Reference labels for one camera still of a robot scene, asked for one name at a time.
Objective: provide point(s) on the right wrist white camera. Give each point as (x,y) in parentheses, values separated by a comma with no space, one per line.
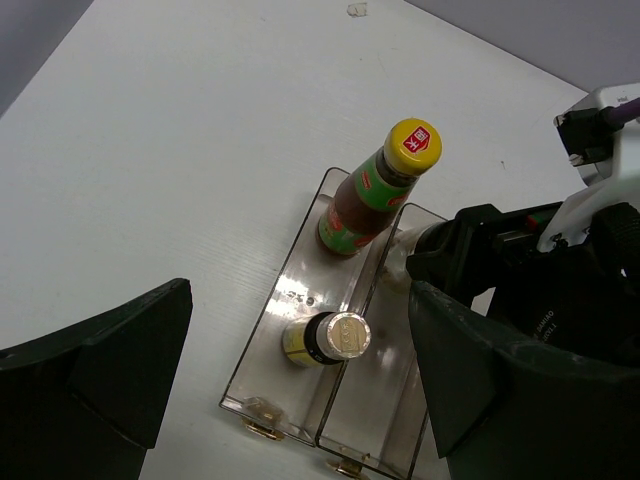
(600,135)

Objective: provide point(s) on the left clear organizer bin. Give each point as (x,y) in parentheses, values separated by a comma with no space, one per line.
(289,395)

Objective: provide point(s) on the middle clear organizer bin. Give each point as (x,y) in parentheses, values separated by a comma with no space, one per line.
(377,424)

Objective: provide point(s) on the black lid spice jar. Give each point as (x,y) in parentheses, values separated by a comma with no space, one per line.
(394,274)

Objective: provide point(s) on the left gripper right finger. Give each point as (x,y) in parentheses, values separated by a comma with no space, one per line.
(504,406)

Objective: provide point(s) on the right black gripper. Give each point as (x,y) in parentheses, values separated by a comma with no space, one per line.
(582,298)

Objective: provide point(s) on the clear organizer bin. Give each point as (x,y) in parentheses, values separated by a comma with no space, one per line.
(377,424)
(289,395)

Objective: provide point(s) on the small yellow label bottle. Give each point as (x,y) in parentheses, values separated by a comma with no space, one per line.
(326,338)

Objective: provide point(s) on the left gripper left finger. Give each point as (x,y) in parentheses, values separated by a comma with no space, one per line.
(88,401)

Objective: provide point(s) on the small white tape scrap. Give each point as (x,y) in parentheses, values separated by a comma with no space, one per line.
(357,10)

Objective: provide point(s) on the red chili sauce bottle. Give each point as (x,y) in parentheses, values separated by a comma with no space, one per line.
(367,201)

